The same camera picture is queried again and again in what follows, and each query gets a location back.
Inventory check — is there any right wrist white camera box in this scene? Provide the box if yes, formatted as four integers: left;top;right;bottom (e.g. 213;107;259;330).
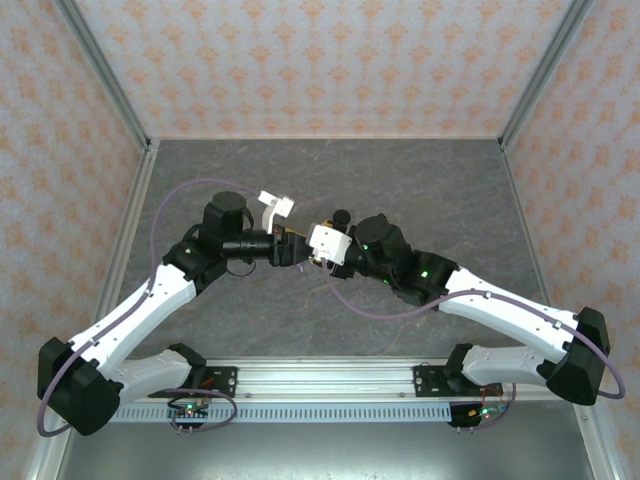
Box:
306;223;352;267

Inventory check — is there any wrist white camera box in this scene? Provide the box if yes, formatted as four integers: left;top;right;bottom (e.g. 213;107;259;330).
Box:
257;189;296;235
306;223;352;267

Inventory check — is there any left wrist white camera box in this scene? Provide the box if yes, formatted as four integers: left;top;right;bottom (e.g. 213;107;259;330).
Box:
257;189;296;235

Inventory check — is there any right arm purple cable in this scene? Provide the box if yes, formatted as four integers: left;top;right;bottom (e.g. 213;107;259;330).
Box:
322;257;627;432

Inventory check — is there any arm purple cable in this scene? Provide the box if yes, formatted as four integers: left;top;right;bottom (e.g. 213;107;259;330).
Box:
37;177;264;439
322;257;627;432

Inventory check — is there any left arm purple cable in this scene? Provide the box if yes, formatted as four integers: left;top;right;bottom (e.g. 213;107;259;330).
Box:
37;177;264;439

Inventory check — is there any left aluminium side rail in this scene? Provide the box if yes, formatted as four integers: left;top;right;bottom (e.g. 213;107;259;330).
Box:
77;139;161;362

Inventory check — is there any aluminium side rail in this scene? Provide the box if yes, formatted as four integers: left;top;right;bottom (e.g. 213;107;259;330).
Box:
77;139;161;362
499;139;569;360

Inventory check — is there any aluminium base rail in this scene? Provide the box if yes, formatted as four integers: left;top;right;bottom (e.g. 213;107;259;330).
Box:
119;355;600;401

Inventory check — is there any right aluminium side rail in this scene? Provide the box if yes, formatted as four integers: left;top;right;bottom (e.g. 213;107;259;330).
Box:
499;139;569;360

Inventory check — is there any white slotted cable duct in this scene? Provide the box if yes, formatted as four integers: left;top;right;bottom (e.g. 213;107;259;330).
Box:
112;403;454;424

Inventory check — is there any left aluminium frame post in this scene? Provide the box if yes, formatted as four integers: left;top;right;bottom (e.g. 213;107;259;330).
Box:
53;0;154;154

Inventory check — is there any aluminium frame post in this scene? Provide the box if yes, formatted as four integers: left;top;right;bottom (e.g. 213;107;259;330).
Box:
498;0;596;151
53;0;154;154

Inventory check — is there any right aluminium frame post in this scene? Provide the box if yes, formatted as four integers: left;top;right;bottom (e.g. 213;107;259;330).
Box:
498;0;596;151

